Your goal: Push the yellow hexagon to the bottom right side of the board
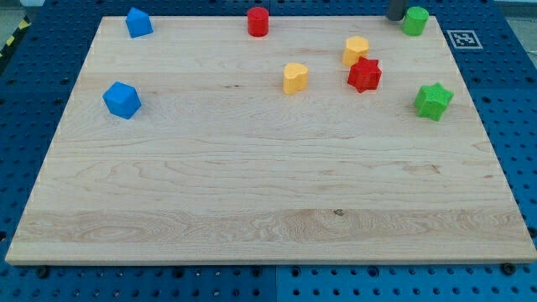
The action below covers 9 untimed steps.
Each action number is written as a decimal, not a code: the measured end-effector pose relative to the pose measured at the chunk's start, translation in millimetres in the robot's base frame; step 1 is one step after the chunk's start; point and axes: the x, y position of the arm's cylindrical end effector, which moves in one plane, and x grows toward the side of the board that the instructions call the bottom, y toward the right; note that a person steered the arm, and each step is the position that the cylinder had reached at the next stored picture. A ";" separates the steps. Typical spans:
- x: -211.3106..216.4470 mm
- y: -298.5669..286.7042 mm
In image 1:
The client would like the yellow hexagon block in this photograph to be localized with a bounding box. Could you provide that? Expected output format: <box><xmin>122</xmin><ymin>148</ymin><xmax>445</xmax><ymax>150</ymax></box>
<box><xmin>341</xmin><ymin>36</ymin><xmax>369</xmax><ymax>66</ymax></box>

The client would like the wooden board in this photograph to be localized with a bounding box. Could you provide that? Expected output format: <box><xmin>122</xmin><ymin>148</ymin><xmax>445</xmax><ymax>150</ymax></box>
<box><xmin>6</xmin><ymin>16</ymin><xmax>536</xmax><ymax>266</ymax></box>

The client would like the yellow heart block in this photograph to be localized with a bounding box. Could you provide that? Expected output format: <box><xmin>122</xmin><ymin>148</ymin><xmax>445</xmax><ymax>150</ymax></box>
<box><xmin>283</xmin><ymin>63</ymin><xmax>309</xmax><ymax>95</ymax></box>

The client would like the red star block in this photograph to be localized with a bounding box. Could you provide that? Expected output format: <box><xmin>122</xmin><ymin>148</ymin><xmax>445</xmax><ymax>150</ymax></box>
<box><xmin>347</xmin><ymin>57</ymin><xmax>382</xmax><ymax>93</ymax></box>

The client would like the red cylinder block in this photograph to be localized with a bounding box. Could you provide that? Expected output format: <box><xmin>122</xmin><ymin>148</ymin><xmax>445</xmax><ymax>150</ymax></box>
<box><xmin>247</xmin><ymin>7</ymin><xmax>269</xmax><ymax>37</ymax></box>

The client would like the blue cube block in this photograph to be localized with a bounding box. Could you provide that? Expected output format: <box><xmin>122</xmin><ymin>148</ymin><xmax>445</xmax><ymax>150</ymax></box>
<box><xmin>102</xmin><ymin>81</ymin><xmax>142</xmax><ymax>119</ymax></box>

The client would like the green star block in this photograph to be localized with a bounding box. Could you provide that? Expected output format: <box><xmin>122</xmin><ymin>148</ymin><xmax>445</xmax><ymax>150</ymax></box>
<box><xmin>414</xmin><ymin>82</ymin><xmax>454</xmax><ymax>122</ymax></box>

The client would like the blue pentagon block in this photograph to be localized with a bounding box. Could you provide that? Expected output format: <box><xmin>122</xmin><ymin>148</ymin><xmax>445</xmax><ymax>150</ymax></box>
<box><xmin>125</xmin><ymin>8</ymin><xmax>154</xmax><ymax>38</ymax></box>

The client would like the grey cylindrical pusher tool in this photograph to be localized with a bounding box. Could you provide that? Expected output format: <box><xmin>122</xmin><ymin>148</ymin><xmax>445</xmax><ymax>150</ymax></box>
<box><xmin>385</xmin><ymin>0</ymin><xmax>409</xmax><ymax>21</ymax></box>

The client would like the green cylinder block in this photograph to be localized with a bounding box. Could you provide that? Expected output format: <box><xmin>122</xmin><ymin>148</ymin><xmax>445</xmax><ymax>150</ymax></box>
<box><xmin>402</xmin><ymin>6</ymin><xmax>430</xmax><ymax>36</ymax></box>

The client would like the white fiducial marker tag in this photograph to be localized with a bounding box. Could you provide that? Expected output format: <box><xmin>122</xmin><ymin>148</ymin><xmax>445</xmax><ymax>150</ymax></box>
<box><xmin>446</xmin><ymin>29</ymin><xmax>482</xmax><ymax>49</ymax></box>

